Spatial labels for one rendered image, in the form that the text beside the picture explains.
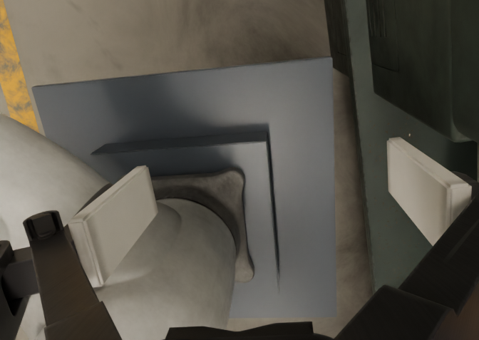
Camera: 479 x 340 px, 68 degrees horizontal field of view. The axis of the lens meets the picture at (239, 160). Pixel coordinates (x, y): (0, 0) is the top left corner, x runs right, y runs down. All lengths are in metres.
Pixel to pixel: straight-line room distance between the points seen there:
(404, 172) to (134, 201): 0.13
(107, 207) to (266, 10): 1.13
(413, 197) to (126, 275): 0.23
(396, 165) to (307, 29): 1.09
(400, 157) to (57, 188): 0.28
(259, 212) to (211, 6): 0.88
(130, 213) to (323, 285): 0.50
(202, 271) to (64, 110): 0.35
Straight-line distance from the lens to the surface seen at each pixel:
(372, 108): 0.75
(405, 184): 0.18
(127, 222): 0.18
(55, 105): 0.60
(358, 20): 0.72
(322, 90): 0.51
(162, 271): 0.33
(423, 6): 0.48
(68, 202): 0.35
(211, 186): 0.48
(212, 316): 0.35
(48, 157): 0.37
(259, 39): 1.25
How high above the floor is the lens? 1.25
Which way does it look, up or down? 69 degrees down
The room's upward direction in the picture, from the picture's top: 164 degrees counter-clockwise
